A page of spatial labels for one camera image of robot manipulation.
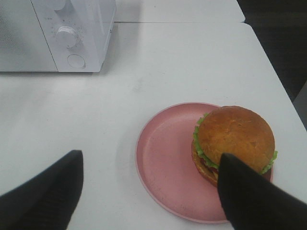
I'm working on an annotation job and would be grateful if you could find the white microwave oven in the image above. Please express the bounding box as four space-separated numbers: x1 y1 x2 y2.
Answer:
0 0 117 73

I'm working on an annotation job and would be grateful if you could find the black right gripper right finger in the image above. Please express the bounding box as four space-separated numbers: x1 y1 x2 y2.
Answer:
217 153 307 230

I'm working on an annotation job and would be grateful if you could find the pink round plate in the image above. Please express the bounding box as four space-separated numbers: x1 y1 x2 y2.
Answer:
135 102 274 224

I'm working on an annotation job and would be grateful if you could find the burger with lettuce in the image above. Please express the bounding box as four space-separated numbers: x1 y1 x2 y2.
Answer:
191 106 278 187

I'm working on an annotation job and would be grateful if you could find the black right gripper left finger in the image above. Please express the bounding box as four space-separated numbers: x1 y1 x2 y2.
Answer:
0 150 83 230

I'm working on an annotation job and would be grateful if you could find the white microwave knob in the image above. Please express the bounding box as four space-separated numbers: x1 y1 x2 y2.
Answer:
56 25 80 48
52 0 66 11

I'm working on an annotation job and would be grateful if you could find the round white door button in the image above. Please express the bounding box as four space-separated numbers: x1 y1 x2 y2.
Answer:
67 54 85 69

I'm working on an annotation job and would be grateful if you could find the white microwave door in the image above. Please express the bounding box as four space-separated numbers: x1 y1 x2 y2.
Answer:
0 0 57 71

